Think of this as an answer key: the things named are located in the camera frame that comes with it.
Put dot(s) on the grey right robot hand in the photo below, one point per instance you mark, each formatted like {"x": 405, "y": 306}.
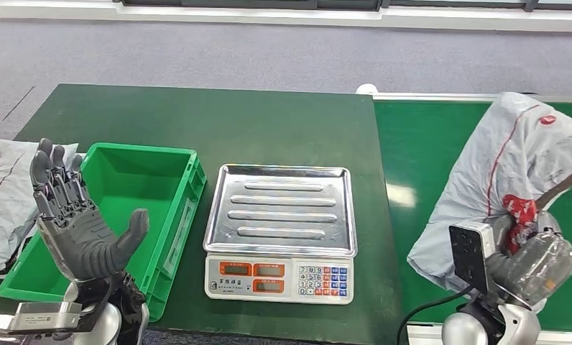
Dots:
{"x": 538, "y": 266}

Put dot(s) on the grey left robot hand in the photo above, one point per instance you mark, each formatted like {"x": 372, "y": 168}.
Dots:
{"x": 79, "y": 243}

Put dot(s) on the grey poly mailer parcel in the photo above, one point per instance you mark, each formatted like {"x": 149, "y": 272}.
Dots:
{"x": 5, "y": 204}
{"x": 505, "y": 166}

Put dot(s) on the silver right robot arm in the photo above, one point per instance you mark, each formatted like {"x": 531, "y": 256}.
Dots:
{"x": 519, "y": 327}

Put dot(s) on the green belt conveyor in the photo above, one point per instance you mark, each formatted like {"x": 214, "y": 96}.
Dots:
{"x": 419, "y": 152}

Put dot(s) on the white conveyor roller cap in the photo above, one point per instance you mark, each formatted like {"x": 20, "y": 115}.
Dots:
{"x": 366, "y": 89}

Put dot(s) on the green plastic crate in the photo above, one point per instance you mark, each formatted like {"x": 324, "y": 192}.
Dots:
{"x": 124, "y": 190}

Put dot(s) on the steel tray electronic scale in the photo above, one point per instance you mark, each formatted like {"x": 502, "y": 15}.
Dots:
{"x": 281, "y": 214}

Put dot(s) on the white window ledge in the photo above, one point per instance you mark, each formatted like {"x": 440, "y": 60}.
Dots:
{"x": 267, "y": 17}

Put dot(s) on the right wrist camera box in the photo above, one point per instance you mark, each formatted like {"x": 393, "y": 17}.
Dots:
{"x": 469, "y": 252}

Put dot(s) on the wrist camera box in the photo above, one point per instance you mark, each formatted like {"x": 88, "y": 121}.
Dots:
{"x": 41, "y": 316}
{"x": 469, "y": 252}

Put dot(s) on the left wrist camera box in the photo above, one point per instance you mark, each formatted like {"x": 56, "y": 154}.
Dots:
{"x": 41, "y": 316}

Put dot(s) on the dark window frame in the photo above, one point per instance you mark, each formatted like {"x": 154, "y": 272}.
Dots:
{"x": 248, "y": 4}

